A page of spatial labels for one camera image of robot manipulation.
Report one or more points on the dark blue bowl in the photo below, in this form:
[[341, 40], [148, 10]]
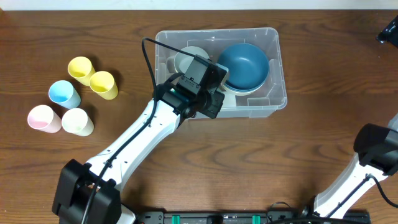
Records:
[[244, 60]]

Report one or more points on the cream white cup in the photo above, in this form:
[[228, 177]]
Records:
[[76, 121]]

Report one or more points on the pink cup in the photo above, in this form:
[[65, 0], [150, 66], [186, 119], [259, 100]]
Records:
[[43, 118]]

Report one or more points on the light blue cup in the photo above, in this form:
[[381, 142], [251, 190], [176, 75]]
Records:
[[64, 94]]

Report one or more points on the clear plastic storage container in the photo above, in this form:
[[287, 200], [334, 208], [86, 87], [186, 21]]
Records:
[[263, 102]]

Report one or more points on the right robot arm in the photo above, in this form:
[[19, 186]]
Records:
[[375, 159]]

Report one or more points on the large beige bowl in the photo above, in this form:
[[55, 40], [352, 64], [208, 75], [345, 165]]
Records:
[[242, 86]]

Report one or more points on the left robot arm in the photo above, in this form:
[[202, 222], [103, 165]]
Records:
[[91, 192]]

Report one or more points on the grey small bowl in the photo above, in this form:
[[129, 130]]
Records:
[[182, 61]]

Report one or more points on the yellow cup front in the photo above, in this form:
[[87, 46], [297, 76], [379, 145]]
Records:
[[103, 83]]

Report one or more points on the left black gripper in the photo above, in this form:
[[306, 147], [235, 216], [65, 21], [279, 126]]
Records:
[[216, 81]]

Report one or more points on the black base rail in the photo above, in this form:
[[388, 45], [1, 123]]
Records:
[[273, 216]]

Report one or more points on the yellow cup rear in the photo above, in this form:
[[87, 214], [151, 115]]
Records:
[[81, 69]]

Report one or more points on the yellow cup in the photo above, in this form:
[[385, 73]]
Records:
[[81, 69], [103, 83]]

